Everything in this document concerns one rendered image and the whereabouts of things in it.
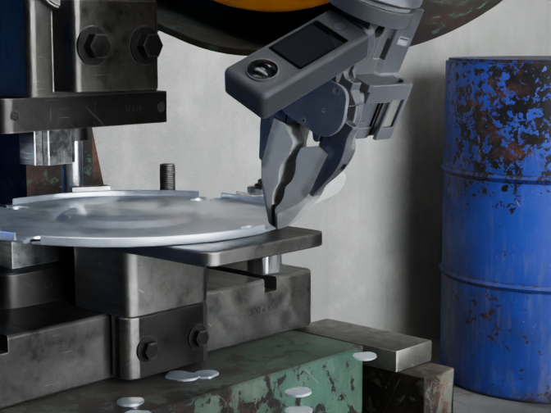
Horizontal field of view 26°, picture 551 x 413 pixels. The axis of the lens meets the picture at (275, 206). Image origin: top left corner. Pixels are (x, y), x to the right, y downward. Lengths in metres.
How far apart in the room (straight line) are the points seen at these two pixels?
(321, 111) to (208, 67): 1.97
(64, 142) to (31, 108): 0.10
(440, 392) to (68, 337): 0.38
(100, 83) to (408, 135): 2.54
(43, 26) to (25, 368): 0.29
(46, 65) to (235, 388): 0.33
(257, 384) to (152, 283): 0.13
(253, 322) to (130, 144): 1.61
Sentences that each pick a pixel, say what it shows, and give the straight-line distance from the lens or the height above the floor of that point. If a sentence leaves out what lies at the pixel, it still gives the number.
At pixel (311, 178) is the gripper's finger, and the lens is 0.97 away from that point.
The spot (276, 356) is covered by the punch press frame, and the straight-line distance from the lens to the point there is 1.13.
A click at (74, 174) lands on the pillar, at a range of 1.27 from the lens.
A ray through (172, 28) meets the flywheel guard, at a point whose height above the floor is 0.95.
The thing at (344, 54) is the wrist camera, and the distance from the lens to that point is 0.92.
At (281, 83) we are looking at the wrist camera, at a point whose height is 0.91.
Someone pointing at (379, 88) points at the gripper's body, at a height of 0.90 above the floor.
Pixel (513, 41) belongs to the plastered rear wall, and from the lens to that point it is 4.01.
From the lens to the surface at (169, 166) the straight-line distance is 1.27.
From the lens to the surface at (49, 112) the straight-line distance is 1.08.
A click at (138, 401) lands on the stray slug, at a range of 1.00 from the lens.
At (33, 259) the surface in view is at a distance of 1.12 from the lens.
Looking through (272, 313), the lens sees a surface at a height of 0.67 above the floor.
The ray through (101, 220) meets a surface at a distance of 1.03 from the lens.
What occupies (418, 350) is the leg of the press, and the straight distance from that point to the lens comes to 1.20.
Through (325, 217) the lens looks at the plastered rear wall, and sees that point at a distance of 3.28.
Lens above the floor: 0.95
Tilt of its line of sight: 8 degrees down
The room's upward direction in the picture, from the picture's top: straight up
